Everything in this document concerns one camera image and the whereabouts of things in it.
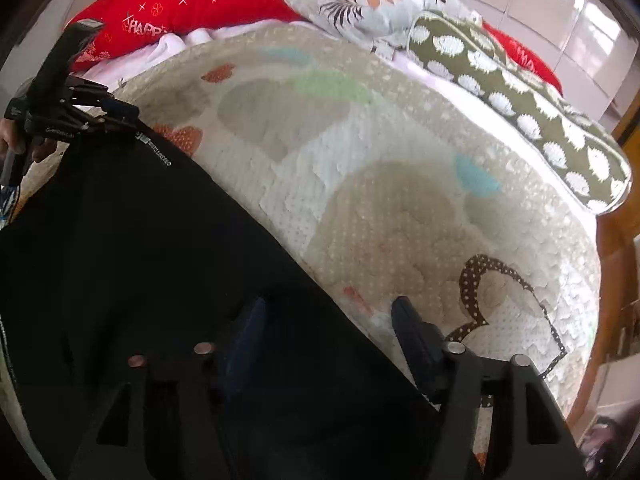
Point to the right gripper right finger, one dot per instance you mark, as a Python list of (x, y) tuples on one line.
[(528, 436)]

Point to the black pants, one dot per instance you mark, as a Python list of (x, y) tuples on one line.
[(131, 251)]

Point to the white wardrobe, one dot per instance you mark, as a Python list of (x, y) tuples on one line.
[(595, 60)]

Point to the pink white blanket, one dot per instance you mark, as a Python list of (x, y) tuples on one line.
[(214, 62)]

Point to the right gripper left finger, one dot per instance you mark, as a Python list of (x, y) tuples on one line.
[(165, 422)]

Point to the patchwork heart quilt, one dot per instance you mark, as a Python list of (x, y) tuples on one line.
[(378, 183)]

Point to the olive sheep bolster pillow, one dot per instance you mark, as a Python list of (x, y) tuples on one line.
[(586, 157)]

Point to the red long pillow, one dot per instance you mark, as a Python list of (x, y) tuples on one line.
[(129, 25)]

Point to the person left hand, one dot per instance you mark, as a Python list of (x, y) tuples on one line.
[(12, 140)]

